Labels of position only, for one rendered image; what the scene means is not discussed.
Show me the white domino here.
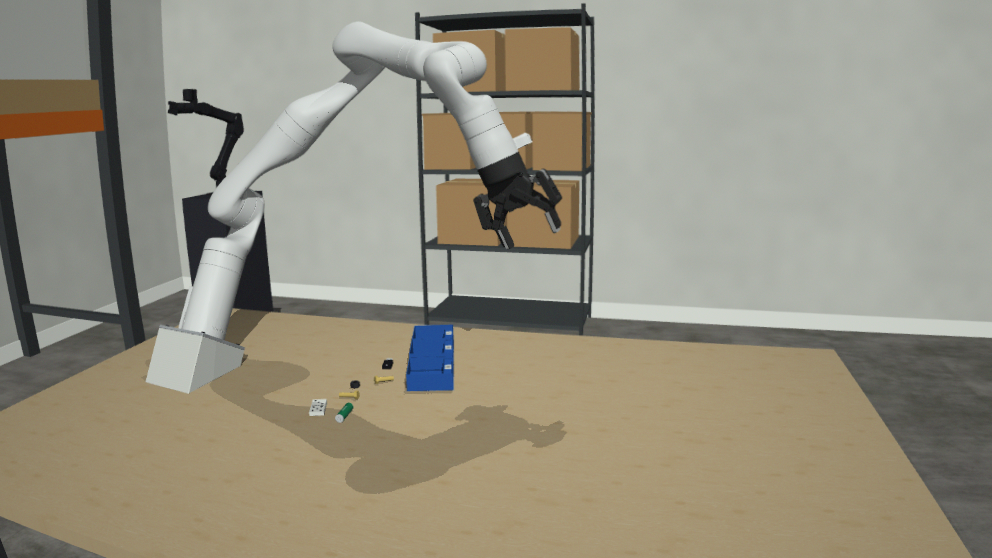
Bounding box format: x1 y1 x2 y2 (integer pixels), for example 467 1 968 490
309 399 327 416

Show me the blue three-compartment bin rack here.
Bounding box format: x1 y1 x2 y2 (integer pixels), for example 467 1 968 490
406 325 454 391

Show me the green aa battery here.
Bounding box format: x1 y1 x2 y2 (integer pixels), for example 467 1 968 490
335 403 353 423

